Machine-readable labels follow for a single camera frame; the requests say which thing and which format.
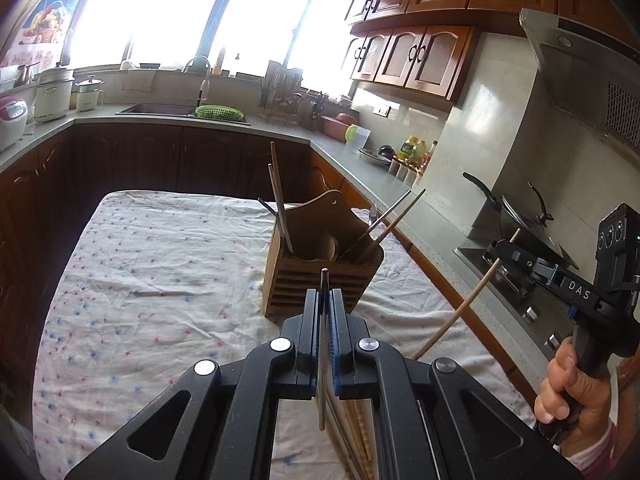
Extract light wooden chopstick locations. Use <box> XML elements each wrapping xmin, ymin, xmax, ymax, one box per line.
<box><xmin>406</xmin><ymin>240</ymin><xmax>521</xmax><ymax>374</ymax></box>

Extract person right hand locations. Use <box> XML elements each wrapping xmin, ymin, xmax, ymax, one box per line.
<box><xmin>534</xmin><ymin>337</ymin><xmax>611</xmax><ymax>457</ymax></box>

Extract gas stove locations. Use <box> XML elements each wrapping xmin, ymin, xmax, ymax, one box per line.
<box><xmin>480</xmin><ymin>266</ymin><xmax>573</xmax><ymax>361</ymax></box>

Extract black wok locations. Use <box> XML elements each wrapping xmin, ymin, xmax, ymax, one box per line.
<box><xmin>462</xmin><ymin>172</ymin><xmax>579</xmax><ymax>270</ymax></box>

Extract wooden utensil holder box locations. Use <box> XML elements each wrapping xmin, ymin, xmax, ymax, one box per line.
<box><xmin>262</xmin><ymin>190</ymin><xmax>384</xmax><ymax>318</ymax></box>

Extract white floral tablecloth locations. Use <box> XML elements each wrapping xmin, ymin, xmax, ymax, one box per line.
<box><xmin>32</xmin><ymin>191</ymin><xmax>534</xmax><ymax>479</ymax></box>

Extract white plate with food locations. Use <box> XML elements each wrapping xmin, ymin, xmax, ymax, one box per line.
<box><xmin>358</xmin><ymin>148</ymin><xmax>390</xmax><ymax>168</ymax></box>

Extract steel chopstick on table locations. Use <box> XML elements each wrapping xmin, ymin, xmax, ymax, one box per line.
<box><xmin>268</xmin><ymin>141</ymin><xmax>294</xmax><ymax>255</ymax></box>

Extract yellow oil bottle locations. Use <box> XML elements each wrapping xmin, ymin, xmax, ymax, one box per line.
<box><xmin>397</xmin><ymin>136</ymin><xmax>427</xmax><ymax>168</ymax></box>

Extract white jug green lid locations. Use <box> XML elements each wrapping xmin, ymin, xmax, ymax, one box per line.
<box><xmin>345</xmin><ymin>125</ymin><xmax>371</xmax><ymax>153</ymax></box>

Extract range hood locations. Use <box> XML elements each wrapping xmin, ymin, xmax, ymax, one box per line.
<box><xmin>520</xmin><ymin>9</ymin><xmax>639</xmax><ymax>154</ymax></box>

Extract pink plastic basin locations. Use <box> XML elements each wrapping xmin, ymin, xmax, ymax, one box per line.
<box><xmin>321</xmin><ymin>113</ymin><xmax>357</xmax><ymax>143</ymax></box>

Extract green sink basket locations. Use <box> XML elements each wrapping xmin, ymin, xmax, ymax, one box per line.
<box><xmin>194</xmin><ymin>105</ymin><xmax>245</xmax><ymax>122</ymax></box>

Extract curved steel faucet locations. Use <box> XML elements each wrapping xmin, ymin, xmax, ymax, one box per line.
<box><xmin>181</xmin><ymin>55</ymin><xmax>212</xmax><ymax>107</ymax></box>

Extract upper wooden cabinets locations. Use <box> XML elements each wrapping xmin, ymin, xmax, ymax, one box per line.
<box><xmin>345</xmin><ymin>0</ymin><xmax>556</xmax><ymax>104</ymax></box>

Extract red white rice cooker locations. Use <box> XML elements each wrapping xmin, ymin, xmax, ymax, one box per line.
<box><xmin>0</xmin><ymin>96</ymin><xmax>28</xmax><ymax>152</ymax></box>

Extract large white rice cooker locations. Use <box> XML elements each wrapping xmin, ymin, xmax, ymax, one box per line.
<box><xmin>34</xmin><ymin>64</ymin><xmax>74</xmax><ymax>122</ymax></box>

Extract tropical fruit poster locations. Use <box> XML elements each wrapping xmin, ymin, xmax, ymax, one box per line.
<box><xmin>1</xmin><ymin>0</ymin><xmax>80</xmax><ymax>72</ymax></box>

